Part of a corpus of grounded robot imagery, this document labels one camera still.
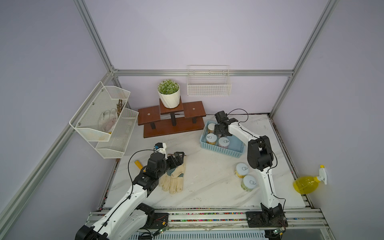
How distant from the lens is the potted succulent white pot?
86cm

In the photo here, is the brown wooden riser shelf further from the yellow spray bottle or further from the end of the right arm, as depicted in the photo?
the yellow spray bottle

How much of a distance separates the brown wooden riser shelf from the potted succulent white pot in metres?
0.06
